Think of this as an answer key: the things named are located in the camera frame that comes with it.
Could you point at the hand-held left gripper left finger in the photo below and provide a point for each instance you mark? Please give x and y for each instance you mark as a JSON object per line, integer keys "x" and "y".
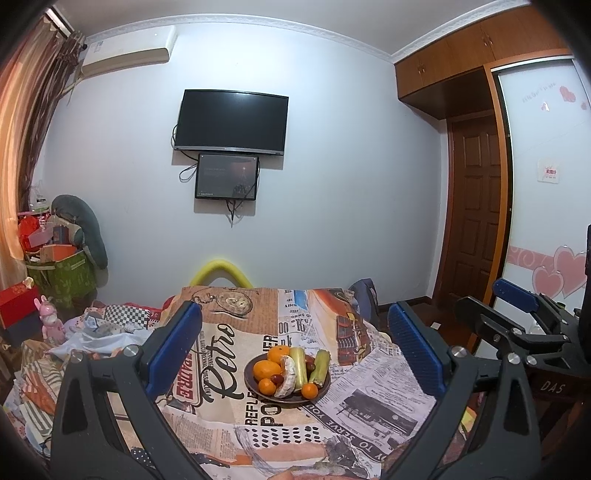
{"x": 178, "y": 341}

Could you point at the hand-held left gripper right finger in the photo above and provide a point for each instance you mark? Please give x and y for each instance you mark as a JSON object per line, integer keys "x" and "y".
{"x": 415, "y": 346}

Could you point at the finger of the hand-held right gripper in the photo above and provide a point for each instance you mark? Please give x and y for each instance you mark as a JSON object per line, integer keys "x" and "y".
{"x": 503, "y": 330}
{"x": 512, "y": 293}

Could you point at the dark brown plate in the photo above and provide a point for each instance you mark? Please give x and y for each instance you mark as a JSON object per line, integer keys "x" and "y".
{"x": 291, "y": 401}

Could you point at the checkered cloth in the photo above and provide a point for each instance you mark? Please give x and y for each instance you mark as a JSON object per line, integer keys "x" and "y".
{"x": 127, "y": 314}

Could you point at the white heart-print wardrobe door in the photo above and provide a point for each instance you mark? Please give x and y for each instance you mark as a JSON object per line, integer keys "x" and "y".
{"x": 531, "y": 230}

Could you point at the yellow foam chair back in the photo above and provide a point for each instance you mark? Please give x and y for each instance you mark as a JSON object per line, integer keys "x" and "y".
{"x": 221, "y": 265}

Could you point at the brown wooden door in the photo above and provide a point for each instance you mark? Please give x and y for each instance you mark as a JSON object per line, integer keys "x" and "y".
{"x": 475, "y": 207}

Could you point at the large orange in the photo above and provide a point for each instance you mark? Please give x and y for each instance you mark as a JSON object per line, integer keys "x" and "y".
{"x": 267, "y": 369}
{"x": 279, "y": 354}

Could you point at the small orange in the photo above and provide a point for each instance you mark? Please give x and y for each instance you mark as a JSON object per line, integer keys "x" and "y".
{"x": 266, "y": 386}
{"x": 310, "y": 391}

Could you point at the dark red grape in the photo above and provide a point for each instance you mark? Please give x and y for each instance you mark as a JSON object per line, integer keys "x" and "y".
{"x": 277, "y": 379}

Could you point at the printed newspaper tablecloth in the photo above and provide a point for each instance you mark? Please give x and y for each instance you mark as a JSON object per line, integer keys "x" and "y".
{"x": 231, "y": 443}

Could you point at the pale green corn cob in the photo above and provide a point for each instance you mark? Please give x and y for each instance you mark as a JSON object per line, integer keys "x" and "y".
{"x": 299, "y": 367}

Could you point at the pink bunny figurine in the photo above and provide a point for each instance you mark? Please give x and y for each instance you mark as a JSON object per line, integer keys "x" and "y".
{"x": 51, "y": 323}

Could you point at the green storage box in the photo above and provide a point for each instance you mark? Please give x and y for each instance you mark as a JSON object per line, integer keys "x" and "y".
{"x": 64, "y": 279}

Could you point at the grey pillow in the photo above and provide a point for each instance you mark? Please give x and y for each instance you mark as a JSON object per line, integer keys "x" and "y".
{"x": 87, "y": 226}

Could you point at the patterned bedding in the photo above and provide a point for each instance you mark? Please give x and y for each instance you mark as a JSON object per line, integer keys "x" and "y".
{"x": 37, "y": 383}

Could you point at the orange box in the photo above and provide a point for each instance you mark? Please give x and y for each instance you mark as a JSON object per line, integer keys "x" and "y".
{"x": 57, "y": 253}

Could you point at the red box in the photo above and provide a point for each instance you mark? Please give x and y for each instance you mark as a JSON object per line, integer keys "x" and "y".
{"x": 18, "y": 304}

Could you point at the small black monitor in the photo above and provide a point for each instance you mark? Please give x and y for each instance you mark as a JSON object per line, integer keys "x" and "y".
{"x": 226, "y": 175}

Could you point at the red gift bag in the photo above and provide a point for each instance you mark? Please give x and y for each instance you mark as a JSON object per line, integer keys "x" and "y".
{"x": 32, "y": 230}

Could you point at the wooden overhead cabinet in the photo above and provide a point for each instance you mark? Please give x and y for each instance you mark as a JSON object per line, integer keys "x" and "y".
{"x": 443, "y": 60}

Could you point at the pink brown curtain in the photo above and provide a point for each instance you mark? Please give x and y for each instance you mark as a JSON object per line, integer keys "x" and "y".
{"x": 27, "y": 138}

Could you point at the white air conditioner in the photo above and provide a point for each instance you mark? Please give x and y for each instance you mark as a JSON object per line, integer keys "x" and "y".
{"x": 124, "y": 50}

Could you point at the black wall television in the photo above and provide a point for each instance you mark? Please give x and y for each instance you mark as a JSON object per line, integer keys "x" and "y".
{"x": 231, "y": 120}

